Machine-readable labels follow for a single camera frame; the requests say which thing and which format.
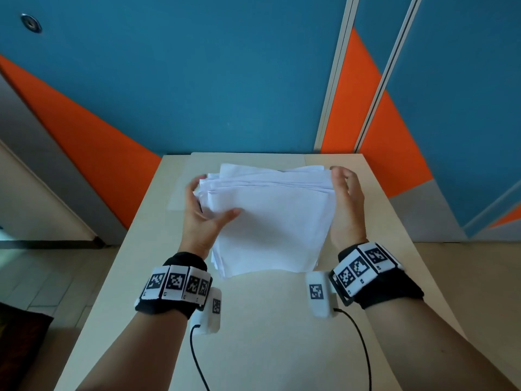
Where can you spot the person's right hand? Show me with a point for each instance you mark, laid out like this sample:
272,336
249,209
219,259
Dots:
350,211

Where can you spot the person's left hand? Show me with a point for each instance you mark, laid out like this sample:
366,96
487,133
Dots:
195,232

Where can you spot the white sheets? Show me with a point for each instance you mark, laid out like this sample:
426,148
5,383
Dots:
276,223

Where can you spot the person's right forearm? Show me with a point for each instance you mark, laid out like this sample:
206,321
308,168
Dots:
423,350

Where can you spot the person's left forearm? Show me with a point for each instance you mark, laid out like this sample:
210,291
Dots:
138,354

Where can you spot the cream folder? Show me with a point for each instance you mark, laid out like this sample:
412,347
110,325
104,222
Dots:
179,193

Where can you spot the black right wristband with markers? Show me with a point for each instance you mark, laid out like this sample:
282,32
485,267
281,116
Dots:
374,276

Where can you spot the cream table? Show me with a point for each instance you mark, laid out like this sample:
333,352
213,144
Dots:
264,342

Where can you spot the white door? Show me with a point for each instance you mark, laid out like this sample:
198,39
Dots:
36,203

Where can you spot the dark patterned box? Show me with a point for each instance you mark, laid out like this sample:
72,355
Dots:
20,350

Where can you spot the round silver lock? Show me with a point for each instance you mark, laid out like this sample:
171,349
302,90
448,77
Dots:
31,23

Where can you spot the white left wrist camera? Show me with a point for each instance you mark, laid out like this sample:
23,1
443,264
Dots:
208,313

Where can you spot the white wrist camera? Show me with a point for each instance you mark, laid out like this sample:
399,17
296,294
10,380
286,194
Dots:
208,313
319,295

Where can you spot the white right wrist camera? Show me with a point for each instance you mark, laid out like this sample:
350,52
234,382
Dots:
319,295

